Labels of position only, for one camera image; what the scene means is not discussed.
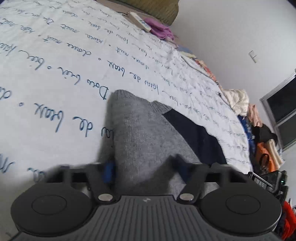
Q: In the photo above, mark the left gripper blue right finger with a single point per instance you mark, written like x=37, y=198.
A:
x=184, y=168

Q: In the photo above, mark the white wall outlet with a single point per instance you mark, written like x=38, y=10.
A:
x=253, y=56

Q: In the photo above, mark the red patterned pillow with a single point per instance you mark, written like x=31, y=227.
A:
x=185, y=51

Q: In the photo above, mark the pile of assorted clothes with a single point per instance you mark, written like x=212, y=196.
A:
x=263, y=154

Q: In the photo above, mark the white power strip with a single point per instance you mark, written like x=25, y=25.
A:
x=139, y=22

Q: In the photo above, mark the white quilt with blue script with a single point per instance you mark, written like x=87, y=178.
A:
x=61, y=61

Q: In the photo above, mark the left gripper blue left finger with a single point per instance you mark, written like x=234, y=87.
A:
x=109, y=172

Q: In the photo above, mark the olive cloud-shaped headboard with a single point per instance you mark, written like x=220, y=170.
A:
x=164, y=10

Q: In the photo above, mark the grey and navy knit garment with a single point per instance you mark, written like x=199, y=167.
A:
x=145, y=137

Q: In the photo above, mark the purple crumpled cloth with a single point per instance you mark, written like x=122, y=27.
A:
x=158, y=29

